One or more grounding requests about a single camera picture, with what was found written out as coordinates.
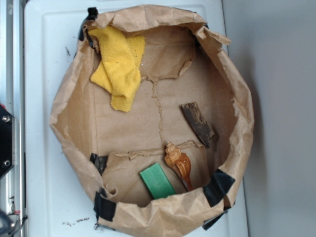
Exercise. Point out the brown conch seashell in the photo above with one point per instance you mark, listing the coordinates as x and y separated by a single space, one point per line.
180 163

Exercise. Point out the dark wooden bark piece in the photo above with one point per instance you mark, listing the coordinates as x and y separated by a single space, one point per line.
198 122

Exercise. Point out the brown paper bag bin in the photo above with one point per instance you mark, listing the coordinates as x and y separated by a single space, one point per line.
184 62

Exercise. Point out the green rectangular block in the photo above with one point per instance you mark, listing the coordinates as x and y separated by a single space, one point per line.
157 182

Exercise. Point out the black metal bracket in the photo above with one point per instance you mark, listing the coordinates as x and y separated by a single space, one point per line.
7 160

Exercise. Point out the yellow cloth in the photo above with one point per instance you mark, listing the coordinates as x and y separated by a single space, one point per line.
119 69

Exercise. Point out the aluminium frame rail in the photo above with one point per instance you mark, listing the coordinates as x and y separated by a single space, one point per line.
13 214

